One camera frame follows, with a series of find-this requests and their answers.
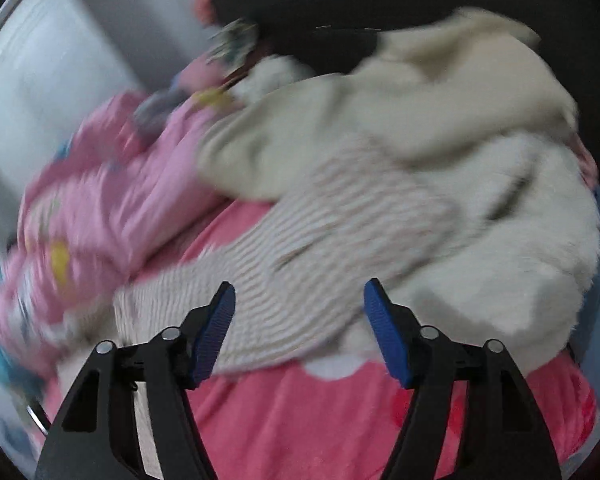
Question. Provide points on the orange cloth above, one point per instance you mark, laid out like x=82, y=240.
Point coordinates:
x=206, y=7

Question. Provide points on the white wardrobe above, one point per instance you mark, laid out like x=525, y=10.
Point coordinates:
x=40, y=70

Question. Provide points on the beige garment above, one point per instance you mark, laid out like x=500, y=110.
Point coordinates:
x=380, y=110

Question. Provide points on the tan white checked knit sweater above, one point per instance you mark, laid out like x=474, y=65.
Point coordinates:
x=305, y=270

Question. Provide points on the pink printed quilt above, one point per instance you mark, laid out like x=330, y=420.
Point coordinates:
x=130, y=185

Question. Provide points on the white fluffy garment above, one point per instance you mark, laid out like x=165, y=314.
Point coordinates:
x=505, y=270

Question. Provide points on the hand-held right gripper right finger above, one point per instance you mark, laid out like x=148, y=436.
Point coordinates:
x=385, y=330

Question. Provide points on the dark plaid cloth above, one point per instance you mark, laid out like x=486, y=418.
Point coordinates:
x=232, y=42

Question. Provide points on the pink floral blanket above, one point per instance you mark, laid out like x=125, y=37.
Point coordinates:
x=305, y=425

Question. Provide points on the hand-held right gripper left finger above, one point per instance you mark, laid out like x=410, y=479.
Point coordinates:
x=215, y=330

